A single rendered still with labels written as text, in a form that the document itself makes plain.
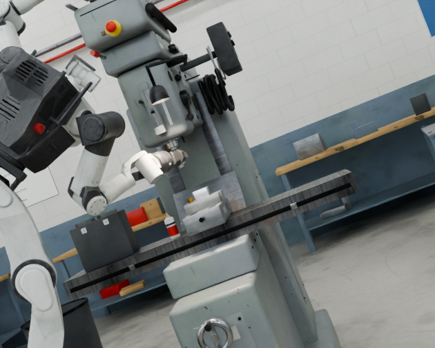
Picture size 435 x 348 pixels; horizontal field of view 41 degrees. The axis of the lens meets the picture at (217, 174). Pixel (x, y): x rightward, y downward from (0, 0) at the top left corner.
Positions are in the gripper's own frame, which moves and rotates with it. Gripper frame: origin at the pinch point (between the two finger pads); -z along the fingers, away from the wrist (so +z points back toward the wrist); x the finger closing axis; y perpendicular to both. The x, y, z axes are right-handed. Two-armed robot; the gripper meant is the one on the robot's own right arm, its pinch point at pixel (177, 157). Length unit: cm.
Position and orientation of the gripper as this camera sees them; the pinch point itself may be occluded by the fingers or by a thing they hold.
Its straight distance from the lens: 238.8
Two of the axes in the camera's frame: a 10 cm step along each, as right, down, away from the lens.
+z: -4.4, 1.7, -8.8
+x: -8.2, 3.2, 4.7
